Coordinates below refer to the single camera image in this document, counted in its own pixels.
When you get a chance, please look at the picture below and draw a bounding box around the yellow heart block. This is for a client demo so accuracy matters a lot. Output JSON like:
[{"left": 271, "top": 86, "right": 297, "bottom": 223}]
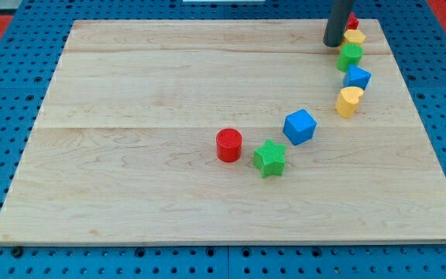
[{"left": 335, "top": 86, "right": 364, "bottom": 119}]

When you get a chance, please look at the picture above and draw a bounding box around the light wooden board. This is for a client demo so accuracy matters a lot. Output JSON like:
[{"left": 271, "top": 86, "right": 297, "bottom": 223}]
[{"left": 0, "top": 19, "right": 446, "bottom": 246}]

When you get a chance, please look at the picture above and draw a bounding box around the green cylinder block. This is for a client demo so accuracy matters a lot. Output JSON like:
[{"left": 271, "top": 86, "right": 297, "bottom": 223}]
[{"left": 336, "top": 43, "right": 364, "bottom": 72}]

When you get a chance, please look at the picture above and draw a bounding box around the green star block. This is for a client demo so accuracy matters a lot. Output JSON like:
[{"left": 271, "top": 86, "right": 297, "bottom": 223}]
[{"left": 253, "top": 139, "right": 286, "bottom": 178}]

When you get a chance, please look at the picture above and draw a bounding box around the red star block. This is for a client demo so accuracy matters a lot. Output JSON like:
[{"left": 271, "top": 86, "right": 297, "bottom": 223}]
[{"left": 345, "top": 12, "right": 359, "bottom": 30}]

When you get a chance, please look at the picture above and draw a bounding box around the yellow pentagon block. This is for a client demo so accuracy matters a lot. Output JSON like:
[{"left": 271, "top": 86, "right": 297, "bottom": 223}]
[{"left": 340, "top": 29, "right": 366, "bottom": 48}]

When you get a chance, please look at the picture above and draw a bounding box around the blue cube block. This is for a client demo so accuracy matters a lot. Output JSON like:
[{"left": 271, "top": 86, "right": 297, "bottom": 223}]
[{"left": 283, "top": 108, "right": 317, "bottom": 146}]

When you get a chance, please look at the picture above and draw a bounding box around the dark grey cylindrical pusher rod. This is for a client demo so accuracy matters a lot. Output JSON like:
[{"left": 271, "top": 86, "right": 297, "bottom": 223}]
[{"left": 323, "top": 0, "right": 354, "bottom": 47}]

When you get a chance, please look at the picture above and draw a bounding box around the red cylinder block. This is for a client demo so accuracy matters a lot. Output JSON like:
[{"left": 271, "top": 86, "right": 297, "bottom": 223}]
[{"left": 215, "top": 128, "right": 243, "bottom": 163}]

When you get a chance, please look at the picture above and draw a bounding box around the blue triangle block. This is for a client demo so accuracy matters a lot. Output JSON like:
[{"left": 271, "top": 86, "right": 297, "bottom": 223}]
[{"left": 343, "top": 64, "right": 372, "bottom": 90}]

